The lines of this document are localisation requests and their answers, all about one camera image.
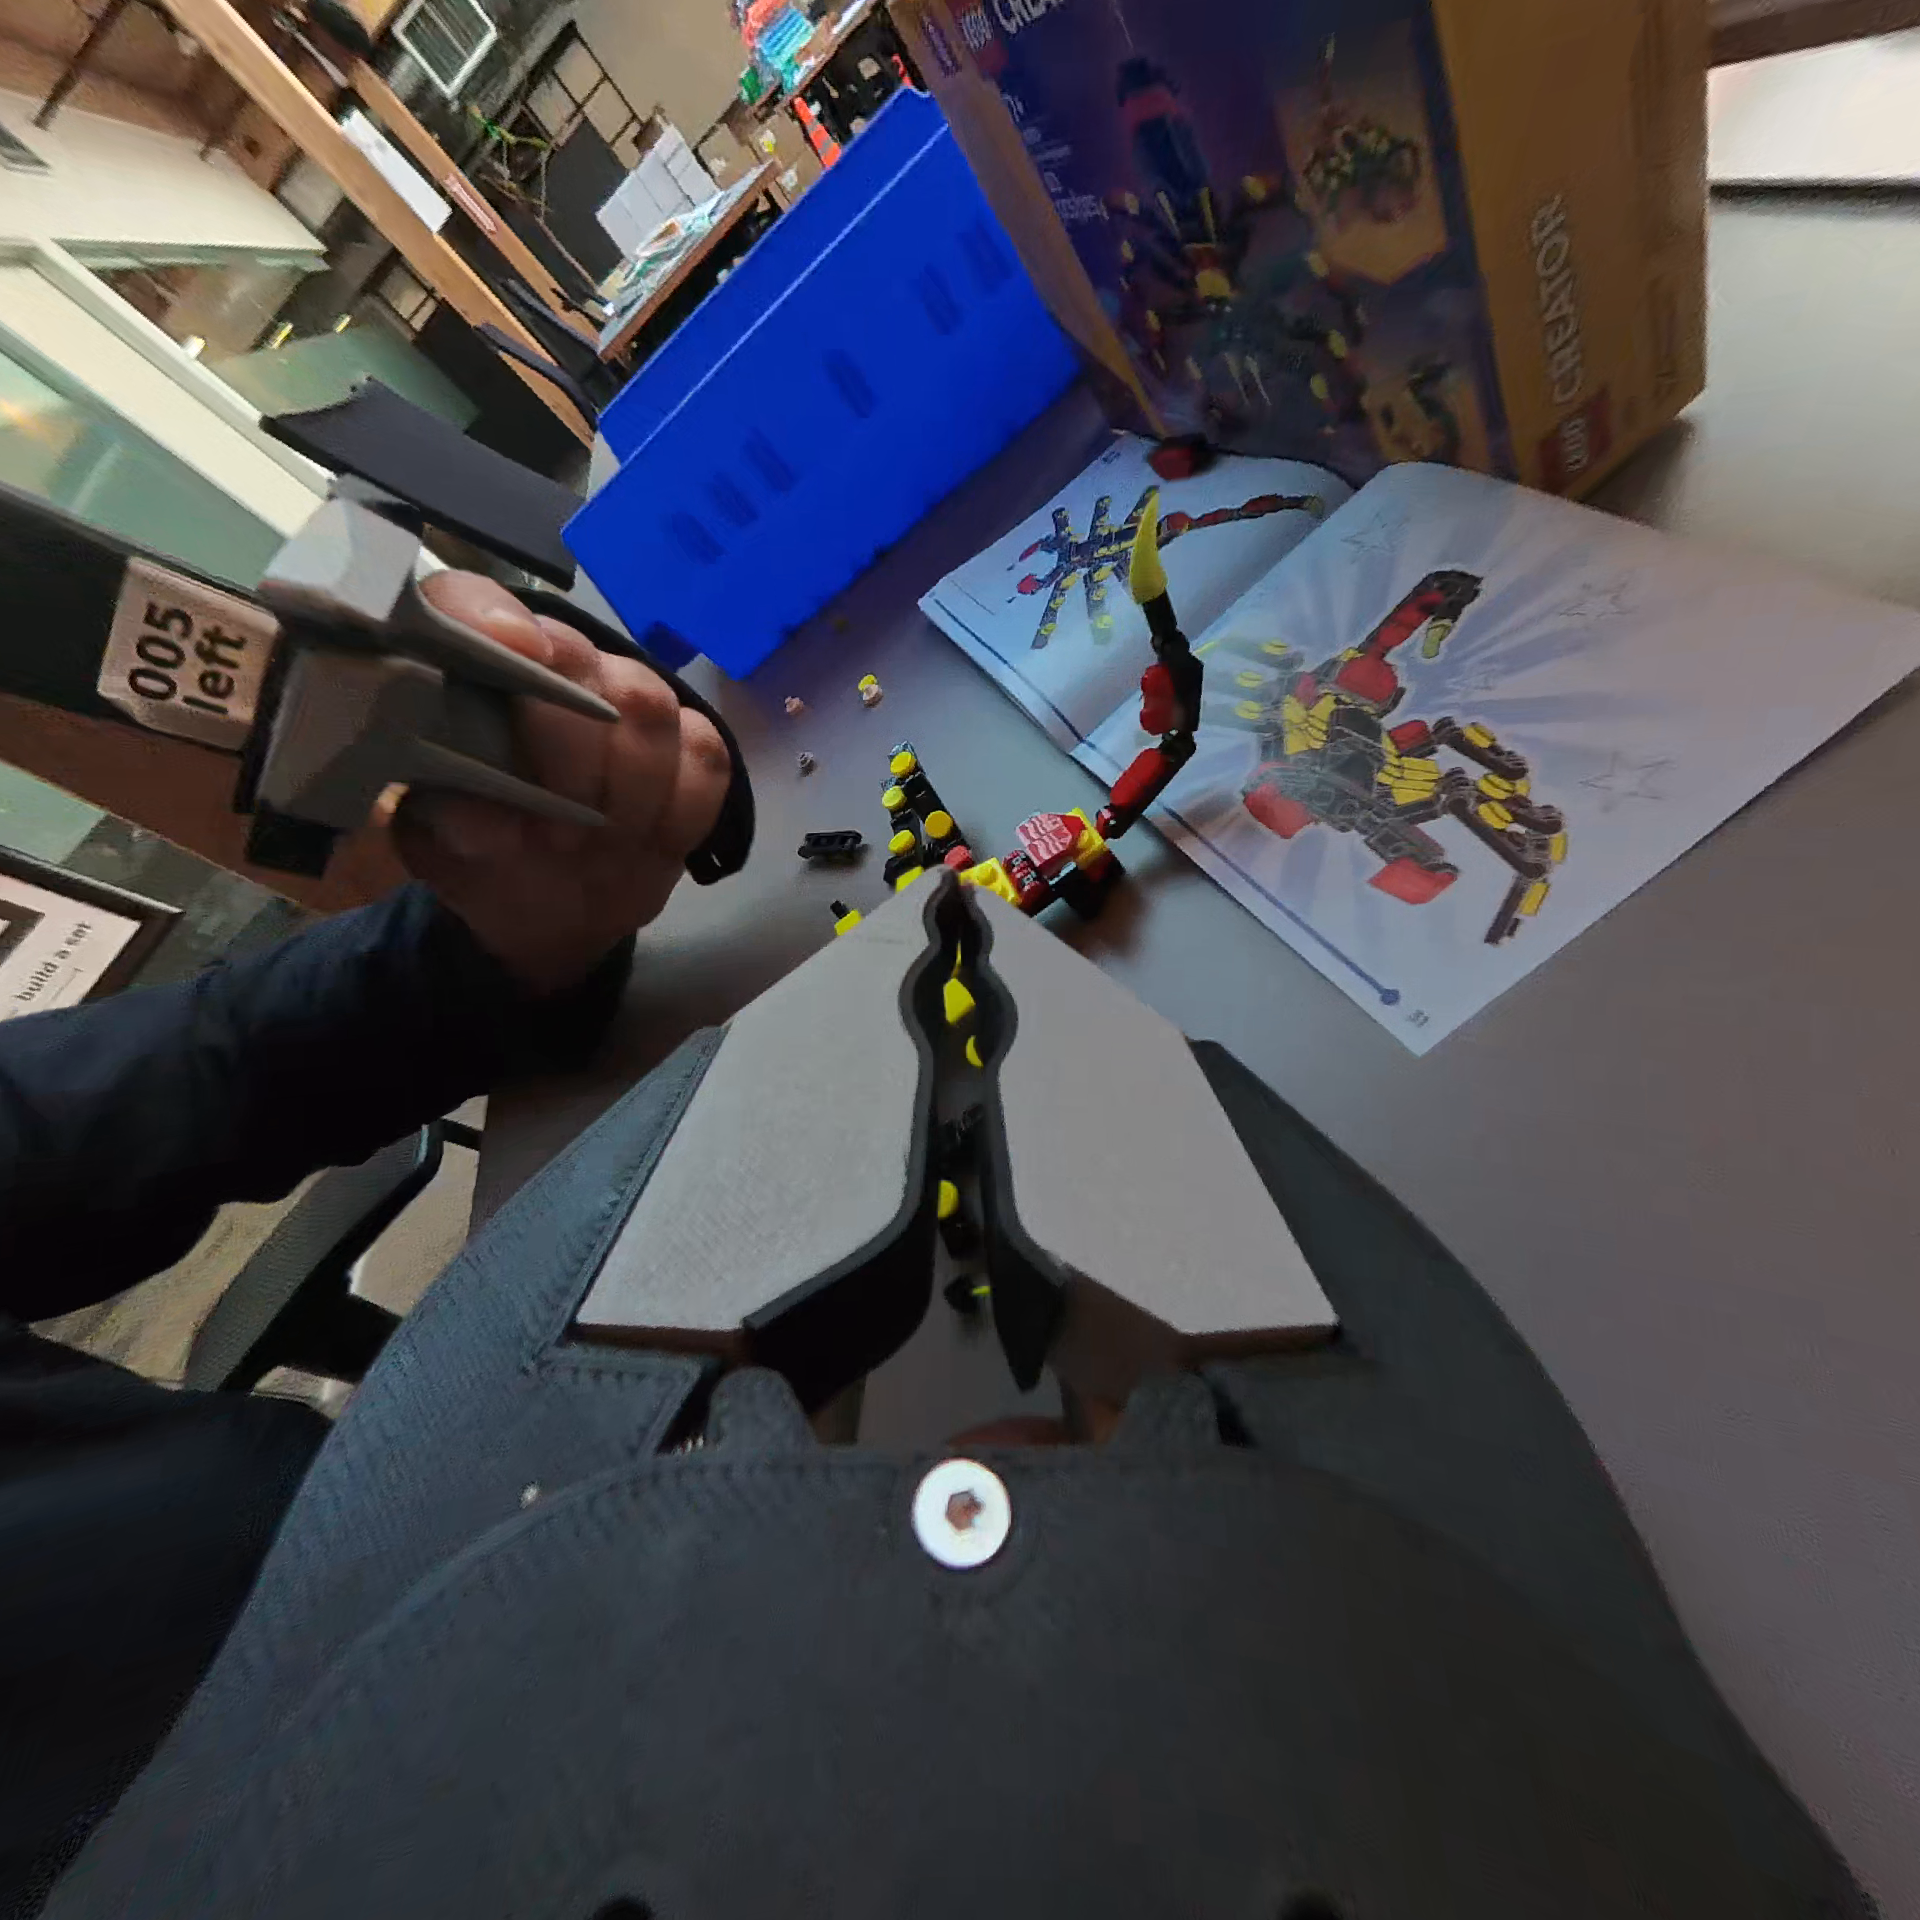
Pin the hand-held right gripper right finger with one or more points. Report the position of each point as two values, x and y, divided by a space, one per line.
1155 1185

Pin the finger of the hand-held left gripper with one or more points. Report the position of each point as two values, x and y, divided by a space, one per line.
345 751
360 586

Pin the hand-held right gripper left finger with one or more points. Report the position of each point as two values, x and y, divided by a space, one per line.
779 1142

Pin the black yellow lego leg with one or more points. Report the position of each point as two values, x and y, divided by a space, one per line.
956 992
916 868
913 780

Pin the red black lego scorpion model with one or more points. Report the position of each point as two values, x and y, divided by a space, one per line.
1162 704

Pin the person's left forearm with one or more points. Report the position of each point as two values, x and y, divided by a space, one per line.
254 1080

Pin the black lego connector piece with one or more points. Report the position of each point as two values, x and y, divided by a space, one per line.
834 848

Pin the lego instruction booklet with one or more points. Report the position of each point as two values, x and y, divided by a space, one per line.
1499 721

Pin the small red lego piece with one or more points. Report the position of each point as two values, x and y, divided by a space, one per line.
1184 455

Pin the purple yellow lego box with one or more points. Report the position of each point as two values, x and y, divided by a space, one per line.
1290 212

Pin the person's left hand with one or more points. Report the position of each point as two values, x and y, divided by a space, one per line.
599 870

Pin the black flat board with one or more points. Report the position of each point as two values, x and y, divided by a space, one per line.
435 487

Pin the black framed sign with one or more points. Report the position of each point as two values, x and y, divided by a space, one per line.
76 937

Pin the black office chair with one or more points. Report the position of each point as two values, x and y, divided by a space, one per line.
330 1245

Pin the wooden workbench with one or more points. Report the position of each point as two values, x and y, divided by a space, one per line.
705 247

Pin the stack of white boxes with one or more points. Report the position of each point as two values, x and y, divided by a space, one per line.
652 188

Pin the blue plastic bin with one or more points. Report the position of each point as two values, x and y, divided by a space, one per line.
839 389

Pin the person's dark clothing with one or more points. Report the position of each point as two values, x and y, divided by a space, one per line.
106 1575

